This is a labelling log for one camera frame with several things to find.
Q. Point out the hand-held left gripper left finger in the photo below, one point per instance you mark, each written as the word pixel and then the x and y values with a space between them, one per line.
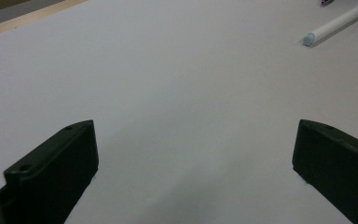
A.
pixel 56 168

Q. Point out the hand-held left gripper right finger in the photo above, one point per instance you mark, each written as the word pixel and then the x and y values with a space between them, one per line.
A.
pixel 338 165

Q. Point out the white pen with blue end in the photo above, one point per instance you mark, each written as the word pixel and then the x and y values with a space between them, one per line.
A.
pixel 338 22

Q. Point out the black pen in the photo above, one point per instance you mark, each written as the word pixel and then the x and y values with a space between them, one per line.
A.
pixel 327 2

